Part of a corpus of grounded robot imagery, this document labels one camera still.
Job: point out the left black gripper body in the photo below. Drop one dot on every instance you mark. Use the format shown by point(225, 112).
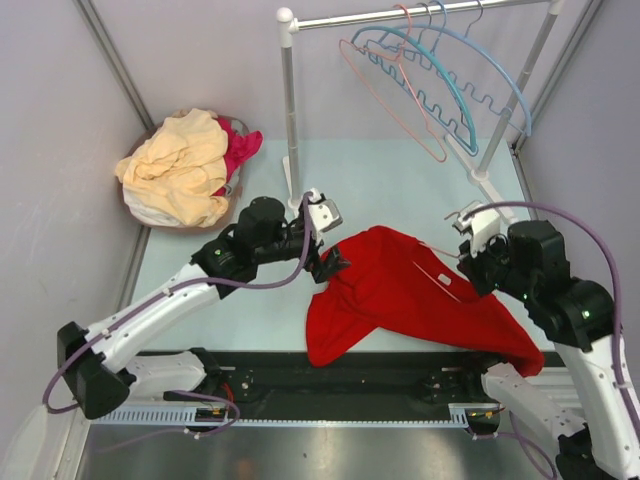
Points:
point(291, 240)

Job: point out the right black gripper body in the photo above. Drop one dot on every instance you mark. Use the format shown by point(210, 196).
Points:
point(489, 268)

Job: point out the pink wire hanger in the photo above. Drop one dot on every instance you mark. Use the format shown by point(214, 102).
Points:
point(438, 270)
point(400, 95)

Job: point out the red t shirt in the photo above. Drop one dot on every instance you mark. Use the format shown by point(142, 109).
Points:
point(384, 289)

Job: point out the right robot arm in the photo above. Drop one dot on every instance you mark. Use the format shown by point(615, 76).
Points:
point(529, 264)

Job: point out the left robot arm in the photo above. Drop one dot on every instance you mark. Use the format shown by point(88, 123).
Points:
point(103, 365)

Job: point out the dark blue wavy hanger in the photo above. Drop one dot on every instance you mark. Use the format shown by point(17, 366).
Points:
point(390, 48)

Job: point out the teal plastic hanger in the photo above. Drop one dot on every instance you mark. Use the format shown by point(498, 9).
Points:
point(462, 127)

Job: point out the light blue plastic hanger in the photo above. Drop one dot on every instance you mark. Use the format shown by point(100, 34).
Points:
point(516, 112)

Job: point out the magenta pink garment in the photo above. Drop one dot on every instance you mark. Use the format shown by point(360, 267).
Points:
point(240, 148)

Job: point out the brown laundry basket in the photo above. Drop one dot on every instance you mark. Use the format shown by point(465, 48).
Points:
point(232, 196)

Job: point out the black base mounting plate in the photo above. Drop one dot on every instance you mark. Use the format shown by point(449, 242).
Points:
point(357, 386)

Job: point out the silver white clothes rack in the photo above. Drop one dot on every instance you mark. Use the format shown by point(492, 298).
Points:
point(289, 25)

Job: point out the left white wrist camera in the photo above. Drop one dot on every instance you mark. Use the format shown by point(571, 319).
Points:
point(323, 213)

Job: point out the white slotted cable duct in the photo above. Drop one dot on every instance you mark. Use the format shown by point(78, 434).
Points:
point(209, 417)

